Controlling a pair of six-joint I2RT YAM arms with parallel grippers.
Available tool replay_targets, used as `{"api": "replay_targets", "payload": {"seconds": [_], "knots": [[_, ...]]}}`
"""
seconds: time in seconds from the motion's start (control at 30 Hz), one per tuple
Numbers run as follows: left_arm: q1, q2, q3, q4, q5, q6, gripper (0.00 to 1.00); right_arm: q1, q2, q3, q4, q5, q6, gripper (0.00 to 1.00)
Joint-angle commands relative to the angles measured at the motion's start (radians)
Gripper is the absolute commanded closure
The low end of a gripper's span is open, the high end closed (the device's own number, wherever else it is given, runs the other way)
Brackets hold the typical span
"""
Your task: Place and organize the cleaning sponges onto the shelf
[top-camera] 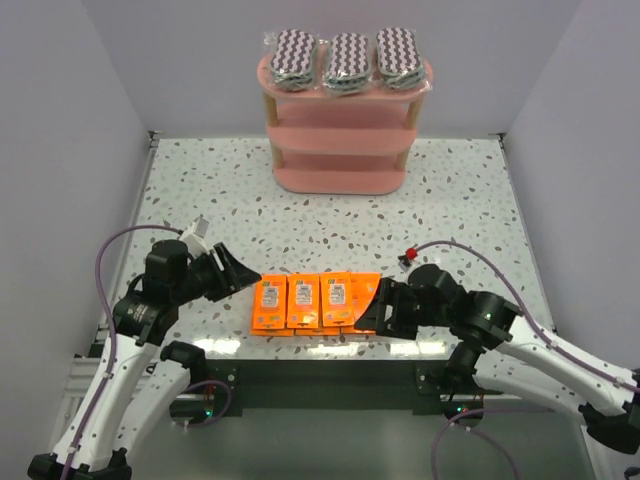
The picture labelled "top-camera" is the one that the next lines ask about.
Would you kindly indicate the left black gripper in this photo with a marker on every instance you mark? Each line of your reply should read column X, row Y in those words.
column 220, row 272

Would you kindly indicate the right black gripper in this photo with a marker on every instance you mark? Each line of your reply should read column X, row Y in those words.
column 396, row 309

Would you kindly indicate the orange sponge box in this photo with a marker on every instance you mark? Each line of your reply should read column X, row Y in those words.
column 269, row 313
column 336, row 299
column 303, row 301

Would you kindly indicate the striped sponge pack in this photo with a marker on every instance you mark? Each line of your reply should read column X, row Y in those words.
column 291, row 59
column 400, row 63
column 348, row 66

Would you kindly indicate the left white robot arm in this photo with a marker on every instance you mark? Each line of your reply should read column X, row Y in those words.
column 139, row 376

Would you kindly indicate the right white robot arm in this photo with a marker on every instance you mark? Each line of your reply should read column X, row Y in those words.
column 498, row 349

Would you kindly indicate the pink three-tier shelf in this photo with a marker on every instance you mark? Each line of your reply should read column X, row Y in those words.
column 327, row 144

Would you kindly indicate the orange flat pack right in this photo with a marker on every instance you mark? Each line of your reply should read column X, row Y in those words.
column 364, row 286

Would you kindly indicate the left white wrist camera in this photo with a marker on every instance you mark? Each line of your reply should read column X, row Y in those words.
column 193, row 236

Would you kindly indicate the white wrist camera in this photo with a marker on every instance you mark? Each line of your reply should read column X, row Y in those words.
column 193, row 236
column 408, row 257

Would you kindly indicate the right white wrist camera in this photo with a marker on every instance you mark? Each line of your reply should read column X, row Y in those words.
column 408, row 257

